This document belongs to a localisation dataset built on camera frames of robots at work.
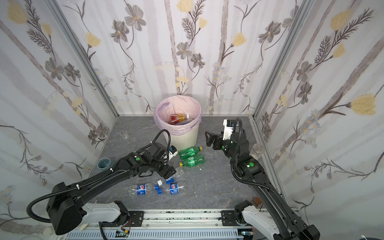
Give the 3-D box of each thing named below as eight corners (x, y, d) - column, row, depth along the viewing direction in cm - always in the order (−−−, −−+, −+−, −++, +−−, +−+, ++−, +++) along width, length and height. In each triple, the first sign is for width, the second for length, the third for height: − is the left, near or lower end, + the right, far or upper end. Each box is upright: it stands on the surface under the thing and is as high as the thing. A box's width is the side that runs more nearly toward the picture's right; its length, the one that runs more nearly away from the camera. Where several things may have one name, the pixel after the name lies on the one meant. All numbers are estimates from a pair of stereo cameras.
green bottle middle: (183, 173, 91) (183, 170, 87) (179, 165, 94) (178, 161, 90) (204, 163, 96) (205, 158, 91) (200, 155, 99) (200, 151, 95)
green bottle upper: (181, 162, 96) (181, 158, 92) (178, 155, 99) (178, 151, 95) (203, 153, 101) (204, 149, 96) (199, 147, 104) (200, 142, 99)
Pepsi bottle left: (130, 196, 82) (127, 193, 78) (133, 186, 85) (130, 183, 82) (152, 196, 82) (151, 193, 79) (154, 186, 85) (152, 183, 82)
